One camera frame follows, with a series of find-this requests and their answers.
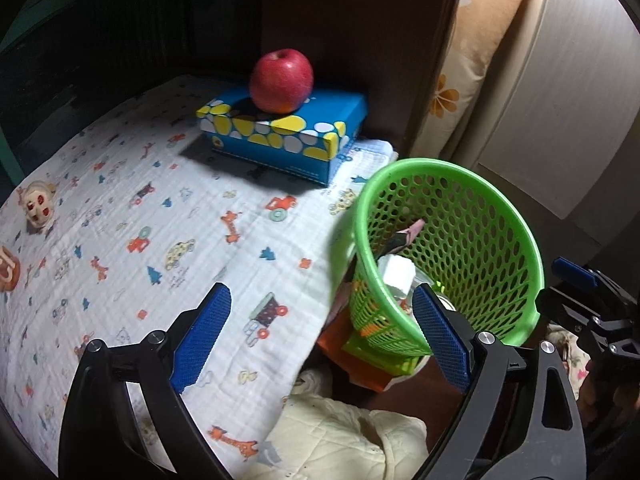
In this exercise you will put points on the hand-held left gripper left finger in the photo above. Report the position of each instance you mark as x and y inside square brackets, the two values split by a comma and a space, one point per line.
[202, 340]

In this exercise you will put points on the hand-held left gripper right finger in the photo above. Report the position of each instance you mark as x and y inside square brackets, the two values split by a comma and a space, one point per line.
[442, 335]

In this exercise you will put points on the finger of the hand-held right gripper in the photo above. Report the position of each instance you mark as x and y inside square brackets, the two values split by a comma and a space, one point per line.
[575, 271]
[565, 310]

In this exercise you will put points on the white paper cup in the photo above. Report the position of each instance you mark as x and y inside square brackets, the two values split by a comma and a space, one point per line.
[395, 272]

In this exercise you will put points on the pink packet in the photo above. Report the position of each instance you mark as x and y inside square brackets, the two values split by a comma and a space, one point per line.
[407, 235]

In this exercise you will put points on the green plastic mesh basket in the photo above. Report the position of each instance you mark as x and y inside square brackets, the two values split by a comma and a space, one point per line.
[475, 220]

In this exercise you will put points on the floral cloth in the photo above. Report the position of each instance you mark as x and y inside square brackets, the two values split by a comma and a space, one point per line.
[570, 360]

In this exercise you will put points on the orange box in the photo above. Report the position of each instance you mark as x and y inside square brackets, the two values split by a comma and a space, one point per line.
[340, 345]

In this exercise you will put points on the white quilted cloth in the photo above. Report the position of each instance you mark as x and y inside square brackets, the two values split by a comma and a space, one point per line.
[340, 435]

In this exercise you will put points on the printed blanket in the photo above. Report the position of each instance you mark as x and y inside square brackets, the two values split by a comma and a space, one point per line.
[150, 185]

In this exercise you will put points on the orange water bottle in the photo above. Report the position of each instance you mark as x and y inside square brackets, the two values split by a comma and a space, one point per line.
[7, 270]

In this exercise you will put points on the small cream toy figure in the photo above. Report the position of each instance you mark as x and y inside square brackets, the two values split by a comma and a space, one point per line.
[39, 206]

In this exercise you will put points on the blue spotted tissue box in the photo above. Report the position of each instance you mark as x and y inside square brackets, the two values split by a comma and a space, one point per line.
[310, 135]

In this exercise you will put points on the floral pillow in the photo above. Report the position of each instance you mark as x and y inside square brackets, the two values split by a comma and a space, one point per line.
[475, 60]

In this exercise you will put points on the red apple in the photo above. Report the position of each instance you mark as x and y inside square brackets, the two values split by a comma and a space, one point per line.
[280, 80]

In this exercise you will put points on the dark wooden headboard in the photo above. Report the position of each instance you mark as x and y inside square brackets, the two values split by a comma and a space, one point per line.
[360, 25]

